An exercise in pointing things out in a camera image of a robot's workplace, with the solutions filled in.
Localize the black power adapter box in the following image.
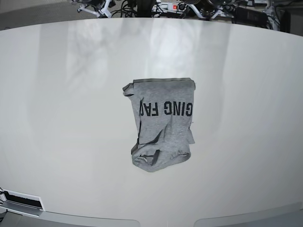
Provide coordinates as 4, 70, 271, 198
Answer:
234, 7, 268, 26

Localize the white power strip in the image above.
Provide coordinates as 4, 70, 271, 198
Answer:
153, 1, 228, 16

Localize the grey t-shirt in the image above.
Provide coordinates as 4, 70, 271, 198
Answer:
123, 78, 196, 173

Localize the white slotted bracket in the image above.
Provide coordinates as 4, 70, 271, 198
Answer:
0, 188, 45, 217

